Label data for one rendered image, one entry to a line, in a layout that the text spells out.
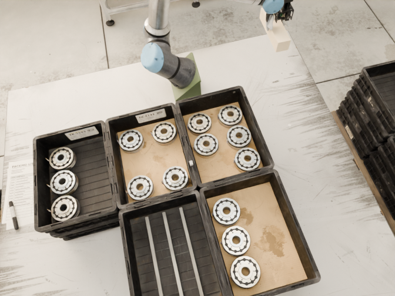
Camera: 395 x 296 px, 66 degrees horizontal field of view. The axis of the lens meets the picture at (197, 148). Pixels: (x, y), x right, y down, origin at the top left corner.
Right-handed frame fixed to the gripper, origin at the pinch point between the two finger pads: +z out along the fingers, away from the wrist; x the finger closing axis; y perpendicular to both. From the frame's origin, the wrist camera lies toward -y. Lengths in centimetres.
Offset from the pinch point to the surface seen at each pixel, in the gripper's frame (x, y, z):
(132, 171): -78, 52, 10
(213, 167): -45, 58, 10
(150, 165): -70, 51, 10
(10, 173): -138, 33, 23
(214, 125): -40, 40, 10
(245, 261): -44, 97, 7
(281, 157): -12, 57, 23
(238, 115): -28.7, 38.9, 7.4
